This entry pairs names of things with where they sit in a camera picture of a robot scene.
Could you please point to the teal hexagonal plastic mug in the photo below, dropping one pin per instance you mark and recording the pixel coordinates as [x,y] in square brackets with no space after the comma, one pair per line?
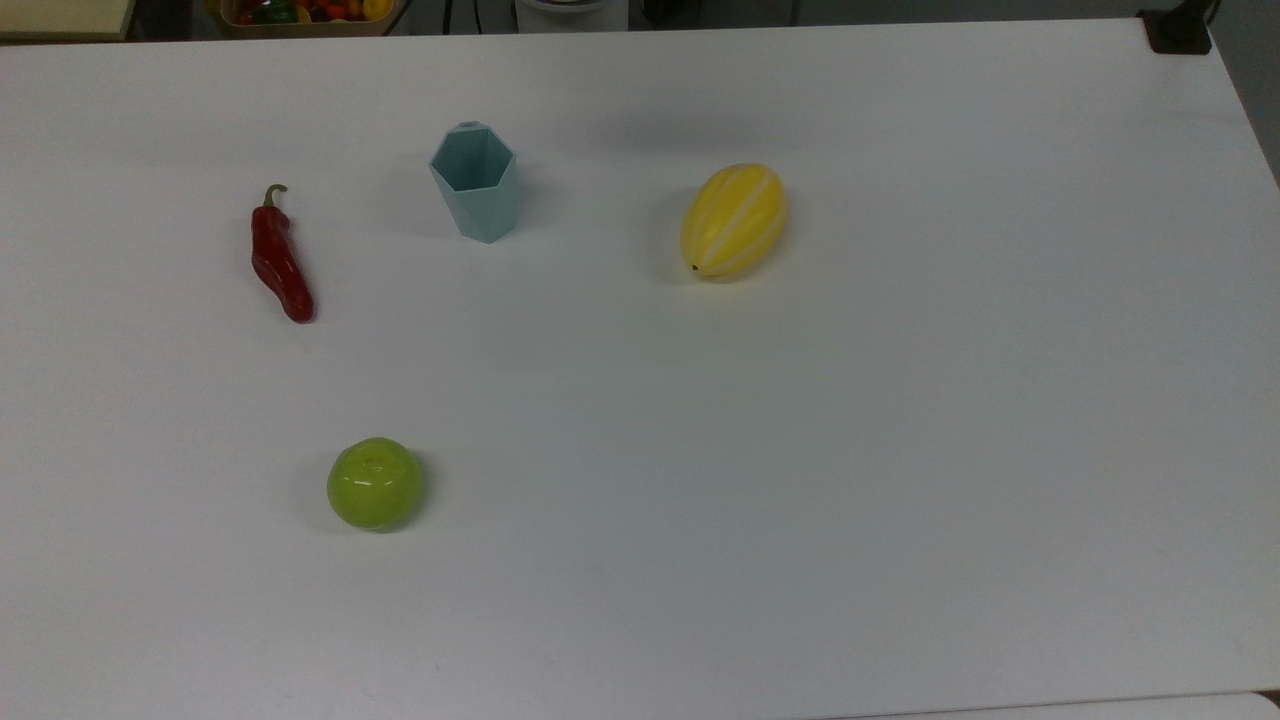
[475,190]

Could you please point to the light wooden board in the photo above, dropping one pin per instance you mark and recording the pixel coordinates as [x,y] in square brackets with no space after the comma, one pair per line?
[60,18]

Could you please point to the yellow striped toy melon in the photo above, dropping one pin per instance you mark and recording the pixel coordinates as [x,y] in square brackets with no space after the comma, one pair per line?
[735,220]

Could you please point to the red toy chili pepper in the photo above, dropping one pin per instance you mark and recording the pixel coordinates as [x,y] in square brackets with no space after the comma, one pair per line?
[280,265]

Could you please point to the basket of toy fruits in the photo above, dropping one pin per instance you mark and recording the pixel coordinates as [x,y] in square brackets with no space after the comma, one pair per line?
[300,15]

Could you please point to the green toy apple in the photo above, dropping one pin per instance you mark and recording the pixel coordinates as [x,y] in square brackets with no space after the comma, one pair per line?
[375,485]

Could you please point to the black table clamp mount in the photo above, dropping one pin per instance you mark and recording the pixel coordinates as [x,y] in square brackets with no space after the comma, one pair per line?
[1180,30]

